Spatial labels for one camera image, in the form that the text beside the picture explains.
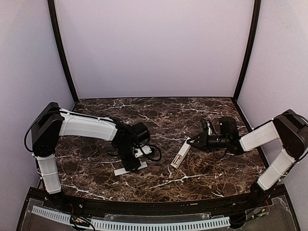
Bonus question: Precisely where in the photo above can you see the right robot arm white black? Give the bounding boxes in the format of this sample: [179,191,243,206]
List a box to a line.
[186,109,308,203]

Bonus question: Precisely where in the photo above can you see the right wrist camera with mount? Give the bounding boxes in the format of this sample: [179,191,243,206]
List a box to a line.
[201,119,216,136]

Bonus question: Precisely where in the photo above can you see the black frame post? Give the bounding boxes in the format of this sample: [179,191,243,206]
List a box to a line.
[47,0,79,104]
[233,0,261,101]

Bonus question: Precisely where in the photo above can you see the grey slotted cable duct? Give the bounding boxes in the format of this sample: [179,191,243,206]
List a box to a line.
[31,205,231,231]

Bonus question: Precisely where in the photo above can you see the black left frame post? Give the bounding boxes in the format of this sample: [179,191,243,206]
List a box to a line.
[47,0,79,104]

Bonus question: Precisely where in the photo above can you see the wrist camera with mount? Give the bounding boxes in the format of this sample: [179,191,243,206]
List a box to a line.
[201,119,216,136]
[134,145,152,158]

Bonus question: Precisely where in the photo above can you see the white battery cover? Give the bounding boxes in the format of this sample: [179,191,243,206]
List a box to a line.
[114,161,148,176]

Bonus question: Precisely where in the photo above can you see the black right frame post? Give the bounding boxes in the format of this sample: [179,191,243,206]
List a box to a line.
[233,0,261,101]

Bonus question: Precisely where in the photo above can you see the white remote control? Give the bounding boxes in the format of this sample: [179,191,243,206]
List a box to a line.
[170,137,191,169]

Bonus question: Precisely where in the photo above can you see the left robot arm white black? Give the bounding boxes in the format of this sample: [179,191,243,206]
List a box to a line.
[25,102,153,194]

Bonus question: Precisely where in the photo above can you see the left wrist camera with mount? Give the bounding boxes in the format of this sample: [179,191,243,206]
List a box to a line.
[134,145,152,158]

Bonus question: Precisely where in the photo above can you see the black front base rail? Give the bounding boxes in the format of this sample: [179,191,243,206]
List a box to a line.
[23,185,293,222]

